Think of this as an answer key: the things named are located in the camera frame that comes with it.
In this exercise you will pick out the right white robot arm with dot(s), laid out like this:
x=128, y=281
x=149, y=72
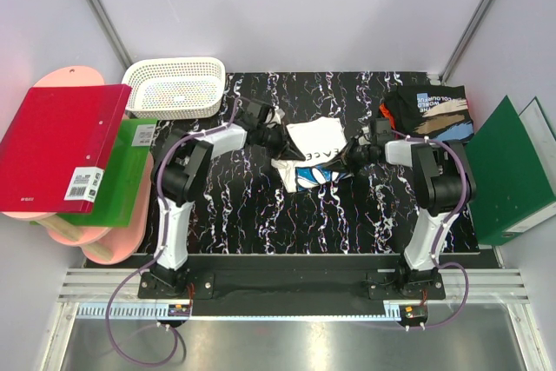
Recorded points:
x=443, y=185

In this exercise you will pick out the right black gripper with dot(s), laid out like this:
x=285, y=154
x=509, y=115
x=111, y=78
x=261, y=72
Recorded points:
x=344, y=163

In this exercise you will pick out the black printed folded t shirt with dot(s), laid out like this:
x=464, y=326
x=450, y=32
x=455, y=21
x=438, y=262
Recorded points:
x=437, y=111

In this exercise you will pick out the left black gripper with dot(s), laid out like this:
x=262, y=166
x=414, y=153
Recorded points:
x=286, y=152

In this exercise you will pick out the green plastic folder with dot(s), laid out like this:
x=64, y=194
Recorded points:
x=126, y=162

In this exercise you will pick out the black marble pattern mat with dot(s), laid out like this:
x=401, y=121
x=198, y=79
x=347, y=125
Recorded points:
x=245, y=209

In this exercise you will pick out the dark green ring binder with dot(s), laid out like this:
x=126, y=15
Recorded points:
x=512, y=157

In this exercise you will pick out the white t shirt blue print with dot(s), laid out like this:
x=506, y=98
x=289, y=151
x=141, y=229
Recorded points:
x=319, y=141

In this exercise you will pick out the orange folded t shirt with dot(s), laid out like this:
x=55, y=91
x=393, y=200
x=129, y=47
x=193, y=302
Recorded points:
x=387, y=114

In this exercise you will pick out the white slotted cable duct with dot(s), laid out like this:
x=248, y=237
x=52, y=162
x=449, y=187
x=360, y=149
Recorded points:
x=128, y=311

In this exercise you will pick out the red ring binder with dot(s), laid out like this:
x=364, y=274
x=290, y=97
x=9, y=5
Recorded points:
x=45, y=114

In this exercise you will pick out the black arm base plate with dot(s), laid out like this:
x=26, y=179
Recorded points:
x=289, y=287

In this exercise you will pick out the white perforated plastic basket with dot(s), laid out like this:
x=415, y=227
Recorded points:
x=175, y=88

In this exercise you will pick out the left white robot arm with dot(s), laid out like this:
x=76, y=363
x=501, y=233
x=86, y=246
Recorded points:
x=182, y=168

